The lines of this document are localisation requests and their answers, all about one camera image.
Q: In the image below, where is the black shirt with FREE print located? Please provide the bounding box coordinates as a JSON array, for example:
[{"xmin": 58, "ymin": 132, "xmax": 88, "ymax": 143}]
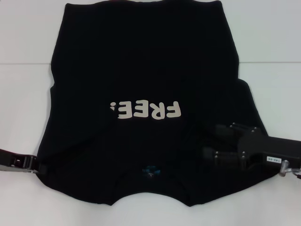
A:
[{"xmin": 37, "ymin": 0, "xmax": 278, "ymax": 208}]

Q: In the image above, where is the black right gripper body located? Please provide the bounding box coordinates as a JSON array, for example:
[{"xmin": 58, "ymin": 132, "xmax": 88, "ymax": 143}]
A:
[{"xmin": 237, "ymin": 126, "xmax": 301, "ymax": 170}]

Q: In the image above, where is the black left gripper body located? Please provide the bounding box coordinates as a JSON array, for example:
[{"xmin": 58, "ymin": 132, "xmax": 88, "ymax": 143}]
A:
[{"xmin": 0, "ymin": 148, "xmax": 37, "ymax": 174}]

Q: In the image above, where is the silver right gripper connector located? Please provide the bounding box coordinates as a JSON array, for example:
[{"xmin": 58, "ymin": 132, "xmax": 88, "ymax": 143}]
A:
[{"xmin": 278, "ymin": 160, "xmax": 294, "ymax": 178}]

